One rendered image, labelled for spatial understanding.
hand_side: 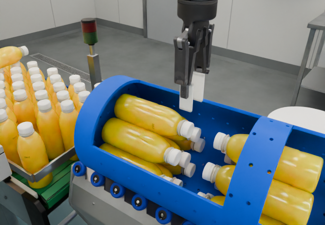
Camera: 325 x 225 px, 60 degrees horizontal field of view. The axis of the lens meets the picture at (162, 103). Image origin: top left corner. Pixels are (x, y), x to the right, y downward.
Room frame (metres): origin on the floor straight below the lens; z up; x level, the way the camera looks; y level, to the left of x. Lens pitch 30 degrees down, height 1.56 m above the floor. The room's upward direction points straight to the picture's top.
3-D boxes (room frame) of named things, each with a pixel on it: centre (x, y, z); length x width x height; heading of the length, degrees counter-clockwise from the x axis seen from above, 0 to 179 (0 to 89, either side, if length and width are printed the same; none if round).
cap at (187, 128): (0.56, -0.06, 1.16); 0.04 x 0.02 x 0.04; 147
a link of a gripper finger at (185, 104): (0.53, -0.05, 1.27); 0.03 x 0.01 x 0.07; 57
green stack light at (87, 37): (1.22, 0.32, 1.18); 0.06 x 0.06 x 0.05
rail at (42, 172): (0.76, 0.26, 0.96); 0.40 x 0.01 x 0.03; 147
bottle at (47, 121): (0.77, 0.38, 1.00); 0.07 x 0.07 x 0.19
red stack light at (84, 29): (1.22, 0.32, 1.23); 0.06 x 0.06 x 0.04
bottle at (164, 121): (0.61, 0.03, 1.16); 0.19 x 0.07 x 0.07; 57
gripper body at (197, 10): (0.55, -0.07, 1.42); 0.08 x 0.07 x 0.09; 147
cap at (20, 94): (0.84, 0.48, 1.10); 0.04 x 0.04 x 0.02
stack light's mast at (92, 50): (1.22, 0.32, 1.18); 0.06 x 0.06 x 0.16
